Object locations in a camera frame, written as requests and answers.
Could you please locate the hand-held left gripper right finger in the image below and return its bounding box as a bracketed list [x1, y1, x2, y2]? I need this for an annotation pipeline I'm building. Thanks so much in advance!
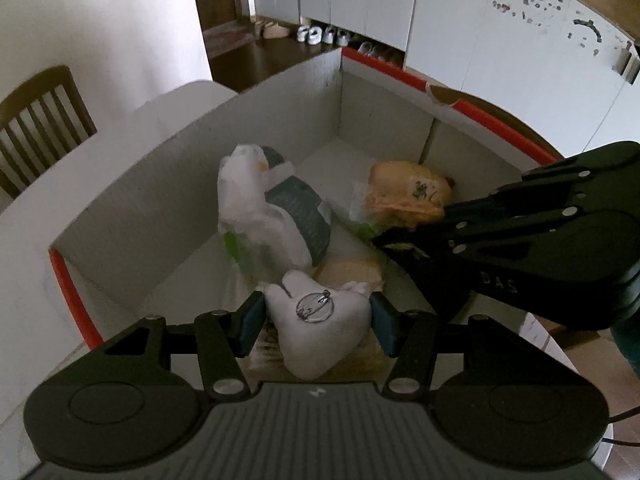
[371, 292, 571, 402]

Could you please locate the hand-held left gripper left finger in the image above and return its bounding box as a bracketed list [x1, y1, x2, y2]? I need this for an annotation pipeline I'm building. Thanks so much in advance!
[59, 292, 266, 402]

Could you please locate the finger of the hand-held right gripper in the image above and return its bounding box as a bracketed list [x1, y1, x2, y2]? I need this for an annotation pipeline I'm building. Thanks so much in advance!
[442, 142, 640, 234]
[374, 226, 502, 302]

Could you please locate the white tooth plush with pin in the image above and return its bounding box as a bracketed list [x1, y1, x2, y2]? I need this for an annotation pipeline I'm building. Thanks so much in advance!
[263, 270, 374, 380]

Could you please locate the orange packet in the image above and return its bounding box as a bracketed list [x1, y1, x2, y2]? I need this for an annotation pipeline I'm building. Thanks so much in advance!
[349, 160, 457, 234]

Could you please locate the white tissue packet dark label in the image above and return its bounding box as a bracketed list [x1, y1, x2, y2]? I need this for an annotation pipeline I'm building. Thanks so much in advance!
[217, 143, 334, 269]

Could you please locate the red and white cardboard box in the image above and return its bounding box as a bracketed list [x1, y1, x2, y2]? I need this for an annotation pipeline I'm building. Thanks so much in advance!
[47, 47, 564, 362]

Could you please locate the white speckled cabinet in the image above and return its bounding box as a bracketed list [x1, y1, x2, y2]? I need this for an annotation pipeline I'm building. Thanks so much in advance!
[250, 0, 640, 162]

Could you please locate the wooden slat-back chair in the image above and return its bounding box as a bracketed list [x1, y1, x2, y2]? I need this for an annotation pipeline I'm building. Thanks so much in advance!
[0, 64, 99, 199]

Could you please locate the black cable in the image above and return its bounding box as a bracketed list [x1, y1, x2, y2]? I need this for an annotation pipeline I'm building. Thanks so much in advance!
[602, 411, 640, 447]

